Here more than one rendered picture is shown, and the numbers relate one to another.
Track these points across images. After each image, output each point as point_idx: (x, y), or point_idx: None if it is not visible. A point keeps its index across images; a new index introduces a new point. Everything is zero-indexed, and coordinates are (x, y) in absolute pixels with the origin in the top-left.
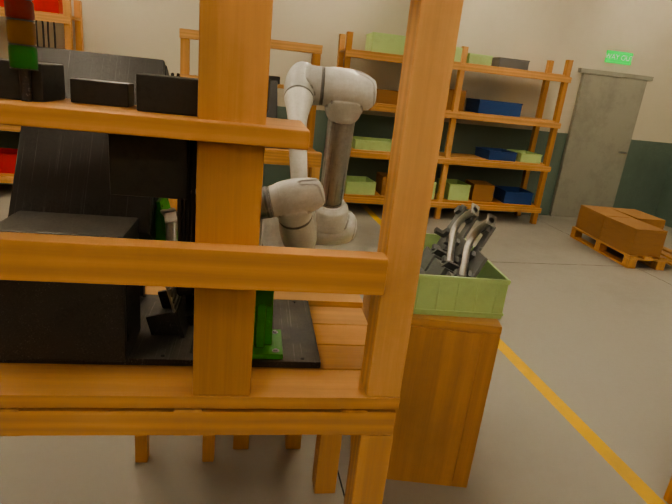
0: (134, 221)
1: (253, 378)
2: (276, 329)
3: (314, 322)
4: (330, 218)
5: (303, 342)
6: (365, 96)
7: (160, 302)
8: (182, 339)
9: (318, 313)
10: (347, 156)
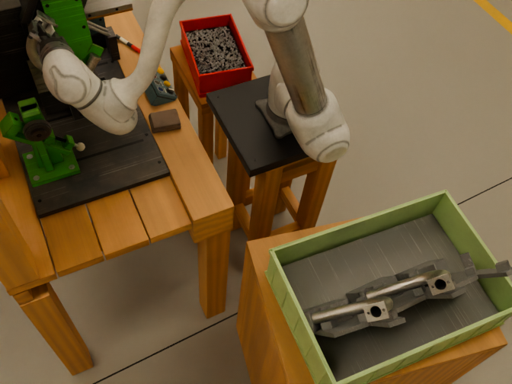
0: (7, 8)
1: (8, 179)
2: (88, 167)
3: (132, 191)
4: (289, 120)
5: (71, 193)
6: (253, 8)
7: (105, 75)
8: (43, 114)
9: (155, 189)
10: (288, 68)
